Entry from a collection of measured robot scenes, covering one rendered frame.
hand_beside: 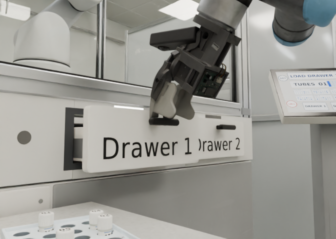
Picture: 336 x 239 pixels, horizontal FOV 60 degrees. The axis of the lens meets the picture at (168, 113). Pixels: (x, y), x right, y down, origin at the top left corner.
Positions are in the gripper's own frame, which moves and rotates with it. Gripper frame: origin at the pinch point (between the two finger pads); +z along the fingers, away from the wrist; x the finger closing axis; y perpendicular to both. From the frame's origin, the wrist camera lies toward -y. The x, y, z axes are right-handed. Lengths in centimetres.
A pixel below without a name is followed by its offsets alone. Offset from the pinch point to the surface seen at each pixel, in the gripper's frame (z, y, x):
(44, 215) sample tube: -0.1, 18.6, -28.5
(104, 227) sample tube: -2.1, 22.7, -25.5
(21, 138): 8.7, -4.8, -21.9
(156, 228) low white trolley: 5.0, 19.7, -13.2
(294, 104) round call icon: -6, -9, 82
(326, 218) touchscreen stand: 29, 23, 96
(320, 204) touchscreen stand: 27, 18, 98
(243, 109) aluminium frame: 0.6, -10.7, 48.8
